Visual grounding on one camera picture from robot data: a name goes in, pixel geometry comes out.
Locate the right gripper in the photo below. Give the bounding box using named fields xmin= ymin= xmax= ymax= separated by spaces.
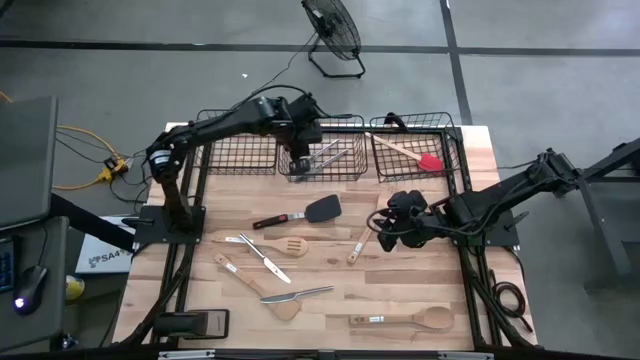
xmin=377 ymin=189 xmax=436 ymax=253

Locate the silver table knife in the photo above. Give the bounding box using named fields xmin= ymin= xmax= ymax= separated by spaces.
xmin=238 ymin=232 xmax=293 ymax=285
xmin=308 ymin=138 xmax=341 ymax=160
xmin=299 ymin=148 xmax=350 ymax=180
xmin=259 ymin=285 xmax=335 ymax=305

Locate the wooden forked spatula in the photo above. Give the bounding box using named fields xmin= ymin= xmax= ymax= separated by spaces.
xmin=346 ymin=227 xmax=375 ymax=265

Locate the black spatula red-black handle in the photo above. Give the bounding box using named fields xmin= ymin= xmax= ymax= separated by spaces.
xmin=252 ymin=193 xmax=343 ymax=231

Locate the red silicone spatula wooden handle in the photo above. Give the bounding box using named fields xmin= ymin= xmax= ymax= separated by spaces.
xmin=364 ymin=131 xmax=445 ymax=174

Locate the wooden spoon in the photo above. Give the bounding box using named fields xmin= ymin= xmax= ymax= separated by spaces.
xmin=348 ymin=306 xmax=456 ymax=331

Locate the wooden turner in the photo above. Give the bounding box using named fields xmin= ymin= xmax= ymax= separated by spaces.
xmin=213 ymin=252 xmax=302 ymax=322

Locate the black clamp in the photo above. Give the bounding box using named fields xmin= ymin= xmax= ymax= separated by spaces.
xmin=383 ymin=111 xmax=409 ymax=132

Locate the wooden slotted spatula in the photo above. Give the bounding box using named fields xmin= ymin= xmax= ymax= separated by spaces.
xmin=213 ymin=234 xmax=310 ymax=259

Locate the black floor fan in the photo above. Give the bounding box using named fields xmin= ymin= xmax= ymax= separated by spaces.
xmin=300 ymin=0 xmax=367 ymax=80

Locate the yellow power splitter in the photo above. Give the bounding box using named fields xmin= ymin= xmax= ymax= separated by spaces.
xmin=97 ymin=156 xmax=130 ymax=184

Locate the grey metal stand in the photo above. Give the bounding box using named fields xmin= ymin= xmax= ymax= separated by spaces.
xmin=574 ymin=135 xmax=640 ymax=294

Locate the black rectangular device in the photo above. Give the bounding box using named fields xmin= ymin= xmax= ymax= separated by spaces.
xmin=152 ymin=308 xmax=231 ymax=341

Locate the black diagonal bar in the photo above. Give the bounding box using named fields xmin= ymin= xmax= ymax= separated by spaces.
xmin=48 ymin=192 xmax=137 ymax=253

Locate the white cardboard box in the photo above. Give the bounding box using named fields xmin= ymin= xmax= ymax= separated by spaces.
xmin=74 ymin=215 xmax=137 ymax=276

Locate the dark grey desk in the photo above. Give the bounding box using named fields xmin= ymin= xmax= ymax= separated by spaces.
xmin=0 ymin=215 xmax=70 ymax=354

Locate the grey monitor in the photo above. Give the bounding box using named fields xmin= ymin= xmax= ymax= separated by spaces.
xmin=0 ymin=95 xmax=60 ymax=232

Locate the small yellow object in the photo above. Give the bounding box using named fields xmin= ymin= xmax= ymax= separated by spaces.
xmin=64 ymin=274 xmax=86 ymax=302

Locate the black computer mouse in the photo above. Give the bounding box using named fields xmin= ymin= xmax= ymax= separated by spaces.
xmin=11 ymin=264 xmax=49 ymax=317

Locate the dark keyboard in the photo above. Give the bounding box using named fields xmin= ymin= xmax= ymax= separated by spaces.
xmin=0 ymin=236 xmax=15 ymax=295

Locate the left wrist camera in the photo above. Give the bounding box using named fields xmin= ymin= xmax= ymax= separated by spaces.
xmin=288 ymin=156 xmax=312 ymax=177

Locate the black fan cable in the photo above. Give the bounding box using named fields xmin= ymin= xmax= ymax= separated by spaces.
xmin=229 ymin=32 xmax=321 ymax=111

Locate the black wire basket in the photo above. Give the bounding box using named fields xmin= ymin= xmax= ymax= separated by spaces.
xmin=194 ymin=108 xmax=281 ymax=176
xmin=277 ymin=113 xmax=370 ymax=183
xmin=368 ymin=111 xmax=464 ymax=184

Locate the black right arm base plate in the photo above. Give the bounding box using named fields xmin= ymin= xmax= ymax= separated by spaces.
xmin=449 ymin=209 xmax=521 ymax=249

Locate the black metal frame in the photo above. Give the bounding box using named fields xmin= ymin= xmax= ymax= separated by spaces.
xmin=112 ymin=122 xmax=541 ymax=360

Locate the coiled black cable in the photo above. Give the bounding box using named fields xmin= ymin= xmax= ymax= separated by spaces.
xmin=487 ymin=249 xmax=535 ymax=335

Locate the silver bracket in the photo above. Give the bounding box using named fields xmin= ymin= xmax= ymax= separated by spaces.
xmin=437 ymin=351 xmax=495 ymax=360
xmin=158 ymin=349 xmax=217 ymax=360

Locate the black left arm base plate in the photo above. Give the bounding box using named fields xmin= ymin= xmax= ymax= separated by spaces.
xmin=133 ymin=204 xmax=207 ymax=246

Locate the yellow extension cable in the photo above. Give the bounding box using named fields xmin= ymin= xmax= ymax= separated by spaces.
xmin=0 ymin=89 xmax=132 ymax=192

